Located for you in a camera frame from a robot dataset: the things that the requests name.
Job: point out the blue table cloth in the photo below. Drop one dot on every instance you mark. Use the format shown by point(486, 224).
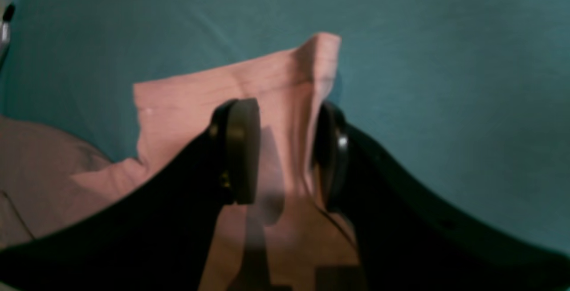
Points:
point(472, 96)

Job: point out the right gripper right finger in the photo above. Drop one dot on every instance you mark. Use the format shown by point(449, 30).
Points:
point(408, 238)

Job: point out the pink T-shirt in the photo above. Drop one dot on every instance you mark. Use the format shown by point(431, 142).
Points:
point(285, 240)

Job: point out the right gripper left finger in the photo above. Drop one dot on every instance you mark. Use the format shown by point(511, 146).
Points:
point(157, 238)

